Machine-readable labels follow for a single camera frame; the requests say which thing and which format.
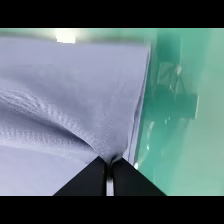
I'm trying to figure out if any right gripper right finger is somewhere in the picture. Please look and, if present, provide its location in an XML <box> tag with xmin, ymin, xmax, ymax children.
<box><xmin>111</xmin><ymin>157</ymin><xmax>167</xmax><ymax>197</ymax></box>

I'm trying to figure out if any grey-blue shirt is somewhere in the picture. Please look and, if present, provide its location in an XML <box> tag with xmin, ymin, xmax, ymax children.
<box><xmin>0</xmin><ymin>35</ymin><xmax>152</xmax><ymax>197</ymax></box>

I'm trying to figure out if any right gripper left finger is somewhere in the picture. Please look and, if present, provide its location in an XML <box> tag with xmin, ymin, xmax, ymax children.
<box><xmin>53</xmin><ymin>155</ymin><xmax>108</xmax><ymax>197</ymax></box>

